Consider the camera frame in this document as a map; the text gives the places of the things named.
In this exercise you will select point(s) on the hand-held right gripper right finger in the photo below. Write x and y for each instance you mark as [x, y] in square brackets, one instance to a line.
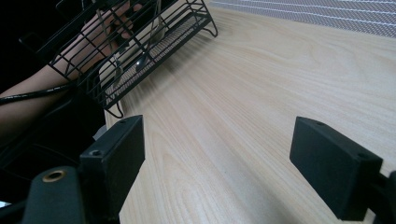
[333, 169]

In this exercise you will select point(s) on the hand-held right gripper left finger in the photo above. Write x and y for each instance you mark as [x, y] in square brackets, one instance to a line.
[120, 161]

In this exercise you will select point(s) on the metal spoon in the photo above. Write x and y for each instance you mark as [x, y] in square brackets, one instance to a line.
[117, 70]
[140, 63]

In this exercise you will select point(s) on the grey woven placemat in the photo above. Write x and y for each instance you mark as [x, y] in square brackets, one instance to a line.
[311, 14]

